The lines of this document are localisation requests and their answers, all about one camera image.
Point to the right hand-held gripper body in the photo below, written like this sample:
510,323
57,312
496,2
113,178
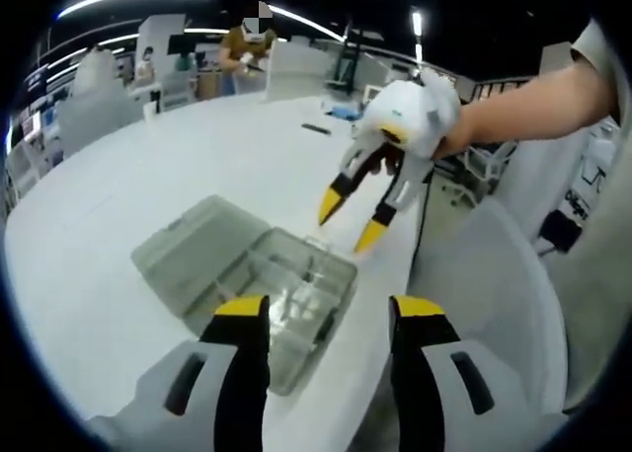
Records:
415,116

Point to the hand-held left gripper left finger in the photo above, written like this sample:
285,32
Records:
197,388

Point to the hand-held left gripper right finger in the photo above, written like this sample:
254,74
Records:
469,383

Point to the clear plastic organizer box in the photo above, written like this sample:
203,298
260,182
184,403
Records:
247,274

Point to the person's right hand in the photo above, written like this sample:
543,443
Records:
456,136

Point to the white open box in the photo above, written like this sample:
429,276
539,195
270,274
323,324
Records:
377,93

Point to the black pen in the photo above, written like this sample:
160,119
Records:
316,128

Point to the blue cloth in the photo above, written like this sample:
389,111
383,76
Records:
345,112

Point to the grey mesh office chair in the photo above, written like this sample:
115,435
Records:
503,299

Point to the black floor stand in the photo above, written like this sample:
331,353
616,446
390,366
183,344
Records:
345,57

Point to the white partition board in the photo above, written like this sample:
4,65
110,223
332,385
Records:
296,72

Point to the white printed banner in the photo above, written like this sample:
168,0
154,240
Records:
577,195

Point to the white paper cup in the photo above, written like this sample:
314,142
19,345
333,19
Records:
150,111

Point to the grey partition screen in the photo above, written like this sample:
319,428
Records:
99,121

